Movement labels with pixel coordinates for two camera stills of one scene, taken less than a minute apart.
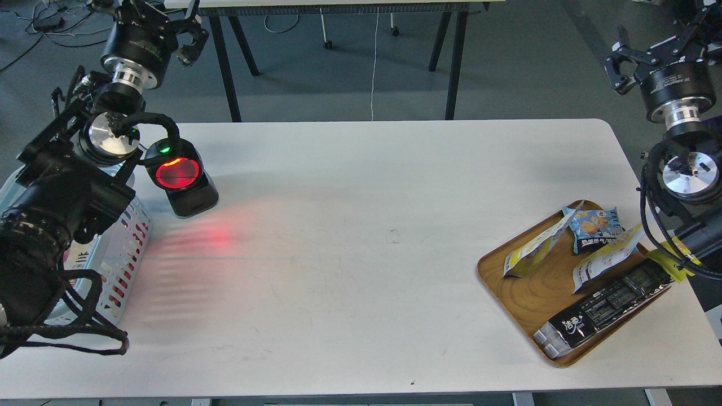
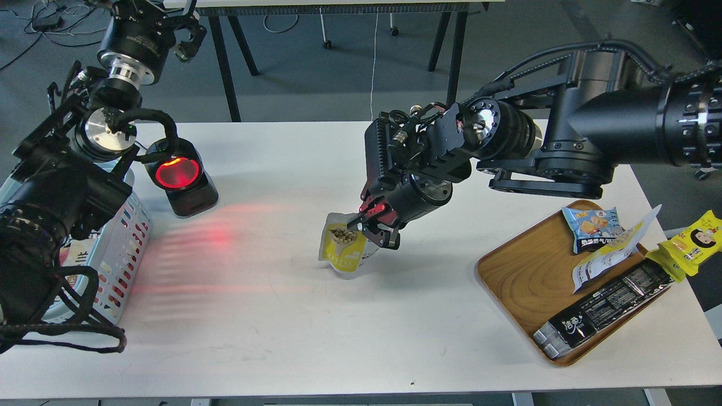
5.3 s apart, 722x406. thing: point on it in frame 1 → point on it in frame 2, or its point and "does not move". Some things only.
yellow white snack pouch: [518, 262] → [344, 248]
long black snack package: [648, 278] does not move
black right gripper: [681, 88] → [397, 201]
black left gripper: [142, 39] does not move
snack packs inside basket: [76, 256] does not move
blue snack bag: [590, 229] does not move
